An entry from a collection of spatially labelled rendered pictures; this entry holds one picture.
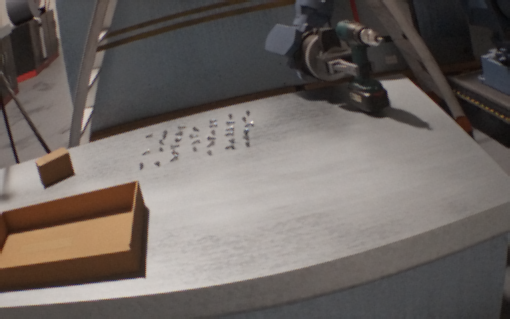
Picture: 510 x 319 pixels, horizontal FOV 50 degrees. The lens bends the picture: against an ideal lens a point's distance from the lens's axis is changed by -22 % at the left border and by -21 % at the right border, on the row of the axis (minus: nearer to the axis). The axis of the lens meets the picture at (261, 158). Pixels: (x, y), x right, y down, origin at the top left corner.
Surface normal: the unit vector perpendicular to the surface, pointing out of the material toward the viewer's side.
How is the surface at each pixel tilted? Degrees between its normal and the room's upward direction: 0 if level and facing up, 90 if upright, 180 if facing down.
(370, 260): 67
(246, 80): 90
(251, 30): 90
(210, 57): 90
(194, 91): 90
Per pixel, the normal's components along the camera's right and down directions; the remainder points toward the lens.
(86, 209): 0.10, 0.35
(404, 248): 0.01, -0.03
